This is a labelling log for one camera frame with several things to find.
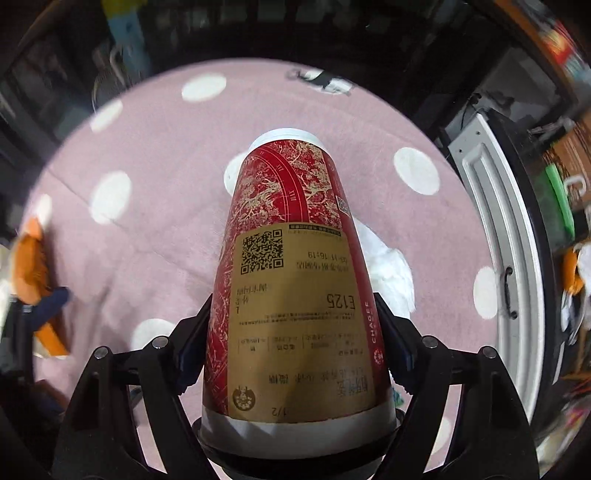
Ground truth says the orange tool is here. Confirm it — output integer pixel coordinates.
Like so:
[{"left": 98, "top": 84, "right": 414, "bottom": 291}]
[{"left": 561, "top": 249, "right": 584, "bottom": 297}]

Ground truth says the clear packet with orange edge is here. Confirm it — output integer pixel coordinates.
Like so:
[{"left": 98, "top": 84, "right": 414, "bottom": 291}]
[{"left": 8, "top": 217, "right": 71, "bottom": 359}]

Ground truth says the long white drawer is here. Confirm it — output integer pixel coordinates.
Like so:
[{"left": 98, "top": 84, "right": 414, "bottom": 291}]
[{"left": 445, "top": 113, "right": 553, "bottom": 417}]

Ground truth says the black vanity countertop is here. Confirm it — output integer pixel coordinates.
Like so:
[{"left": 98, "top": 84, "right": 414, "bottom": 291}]
[{"left": 485, "top": 104, "right": 583, "bottom": 416}]

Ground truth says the green foam roller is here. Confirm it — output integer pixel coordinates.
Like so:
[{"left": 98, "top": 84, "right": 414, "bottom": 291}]
[{"left": 545, "top": 164, "right": 576, "bottom": 237}]

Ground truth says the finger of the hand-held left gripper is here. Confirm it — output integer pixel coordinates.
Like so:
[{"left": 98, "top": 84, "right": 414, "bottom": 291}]
[{"left": 9, "top": 285, "right": 71, "bottom": 334}]

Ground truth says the pink polka dot tablecloth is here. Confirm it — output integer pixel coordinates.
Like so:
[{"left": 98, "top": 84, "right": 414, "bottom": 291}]
[{"left": 32, "top": 58, "right": 514, "bottom": 480}]

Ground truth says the brown printed carton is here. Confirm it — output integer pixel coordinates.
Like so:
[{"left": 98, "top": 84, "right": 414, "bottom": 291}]
[{"left": 549, "top": 124, "right": 591, "bottom": 195}]

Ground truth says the red paper cup black lid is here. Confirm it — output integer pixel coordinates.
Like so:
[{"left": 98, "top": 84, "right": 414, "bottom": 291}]
[{"left": 198, "top": 128, "right": 405, "bottom": 480}]

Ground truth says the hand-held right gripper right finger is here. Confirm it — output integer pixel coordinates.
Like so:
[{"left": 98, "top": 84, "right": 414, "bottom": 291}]
[{"left": 369, "top": 293, "right": 536, "bottom": 480}]

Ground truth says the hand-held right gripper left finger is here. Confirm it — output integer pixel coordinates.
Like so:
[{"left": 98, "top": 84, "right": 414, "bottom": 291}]
[{"left": 53, "top": 295, "right": 214, "bottom": 480}]

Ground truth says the small clear wrapper black item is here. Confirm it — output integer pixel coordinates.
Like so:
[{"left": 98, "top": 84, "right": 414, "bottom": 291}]
[{"left": 286, "top": 68, "right": 354, "bottom": 96}]

